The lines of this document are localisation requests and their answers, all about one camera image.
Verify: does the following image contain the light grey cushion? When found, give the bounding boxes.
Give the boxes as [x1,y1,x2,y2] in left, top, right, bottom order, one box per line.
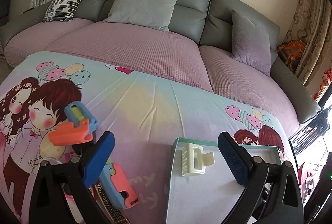
[104,0,177,32]

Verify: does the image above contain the grey purple cushion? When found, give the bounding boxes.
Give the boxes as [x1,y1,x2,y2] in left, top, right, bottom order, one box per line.
[231,9,271,76]

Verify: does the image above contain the teal-rimmed white tray box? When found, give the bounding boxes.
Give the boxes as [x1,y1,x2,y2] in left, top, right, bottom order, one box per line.
[165,137,282,224]

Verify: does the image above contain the black gold patterned box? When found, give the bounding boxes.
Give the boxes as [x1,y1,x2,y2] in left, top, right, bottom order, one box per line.
[89,183,130,224]

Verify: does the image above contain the grey sofa with pink cover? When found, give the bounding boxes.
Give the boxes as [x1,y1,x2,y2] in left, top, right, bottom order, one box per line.
[1,0,321,127]

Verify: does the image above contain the black metal rack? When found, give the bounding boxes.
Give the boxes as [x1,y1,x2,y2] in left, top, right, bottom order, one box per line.
[289,106,331,155]

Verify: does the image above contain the orange red decoration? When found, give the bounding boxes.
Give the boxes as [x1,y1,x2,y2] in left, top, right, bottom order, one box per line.
[276,40,306,73]

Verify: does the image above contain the cartoon print table cloth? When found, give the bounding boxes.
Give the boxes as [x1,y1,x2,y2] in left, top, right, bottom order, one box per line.
[1,51,294,223]

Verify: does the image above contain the black white patterned cushion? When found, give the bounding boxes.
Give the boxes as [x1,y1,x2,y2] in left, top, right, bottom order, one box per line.
[43,0,82,22]

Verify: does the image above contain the black power adapter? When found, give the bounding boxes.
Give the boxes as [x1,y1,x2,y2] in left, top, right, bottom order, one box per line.
[71,143,89,156]

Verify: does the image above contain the green blue orange utility knife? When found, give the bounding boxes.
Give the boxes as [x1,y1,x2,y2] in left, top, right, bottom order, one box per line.
[99,163,140,210]

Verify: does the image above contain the patterned beige curtain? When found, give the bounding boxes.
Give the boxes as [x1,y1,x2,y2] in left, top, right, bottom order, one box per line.
[283,0,331,87]

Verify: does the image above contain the cream plastic hair claw clip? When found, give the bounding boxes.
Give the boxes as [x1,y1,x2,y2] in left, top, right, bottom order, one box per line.
[181,143,215,177]

